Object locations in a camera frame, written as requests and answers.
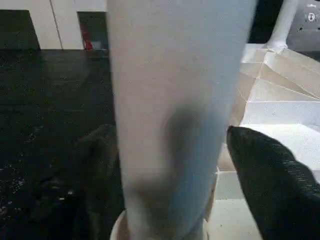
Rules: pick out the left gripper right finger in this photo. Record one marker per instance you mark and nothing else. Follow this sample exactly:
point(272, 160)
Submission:
point(280, 195)

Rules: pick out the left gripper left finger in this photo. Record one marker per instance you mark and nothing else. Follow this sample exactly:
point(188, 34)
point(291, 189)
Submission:
point(85, 190)

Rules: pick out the white plastic table top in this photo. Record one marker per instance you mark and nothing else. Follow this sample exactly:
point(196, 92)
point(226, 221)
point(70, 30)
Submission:
point(285, 110)

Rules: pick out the white plastic table leg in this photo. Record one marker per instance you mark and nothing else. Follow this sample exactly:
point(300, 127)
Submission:
point(284, 20)
point(175, 75)

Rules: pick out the black work mat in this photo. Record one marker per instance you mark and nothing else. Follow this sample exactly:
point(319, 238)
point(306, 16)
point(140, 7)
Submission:
point(50, 100)

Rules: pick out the white glass-door cabinet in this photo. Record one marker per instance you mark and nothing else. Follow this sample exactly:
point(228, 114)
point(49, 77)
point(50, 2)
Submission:
point(42, 25)

